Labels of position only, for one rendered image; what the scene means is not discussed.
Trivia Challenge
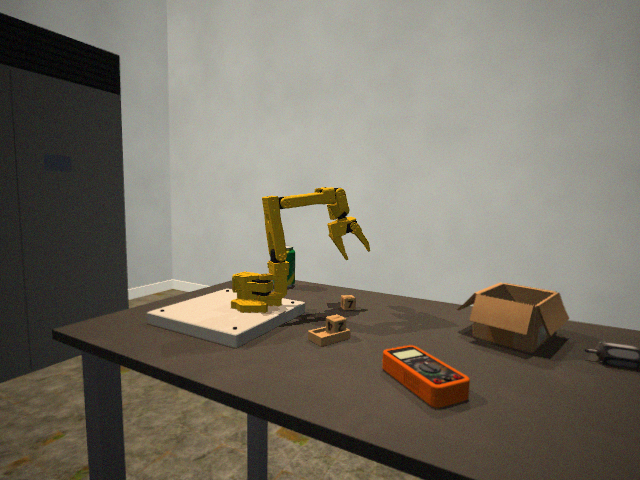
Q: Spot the green drink can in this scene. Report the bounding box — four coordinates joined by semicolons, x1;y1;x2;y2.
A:
285;245;295;288

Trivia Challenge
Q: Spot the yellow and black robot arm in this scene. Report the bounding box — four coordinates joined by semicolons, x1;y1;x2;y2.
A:
231;187;349;313

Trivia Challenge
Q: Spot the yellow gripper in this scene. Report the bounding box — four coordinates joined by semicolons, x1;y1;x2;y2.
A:
327;217;370;260

